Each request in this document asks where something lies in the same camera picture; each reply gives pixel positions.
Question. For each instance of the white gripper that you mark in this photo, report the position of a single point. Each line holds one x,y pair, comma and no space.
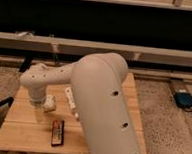
37,102

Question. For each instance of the white sponge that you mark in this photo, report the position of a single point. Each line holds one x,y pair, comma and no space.
50,103

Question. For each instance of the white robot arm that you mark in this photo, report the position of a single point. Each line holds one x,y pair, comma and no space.
96,82

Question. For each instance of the black chair leg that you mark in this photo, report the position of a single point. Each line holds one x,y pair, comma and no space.
7,101

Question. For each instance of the red black rectangular packet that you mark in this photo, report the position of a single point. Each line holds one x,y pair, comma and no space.
57,133

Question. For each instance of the white tube with cap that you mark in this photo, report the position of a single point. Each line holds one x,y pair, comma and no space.
71,101

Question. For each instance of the blue device on floor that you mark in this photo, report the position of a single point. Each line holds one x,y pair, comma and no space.
183,100

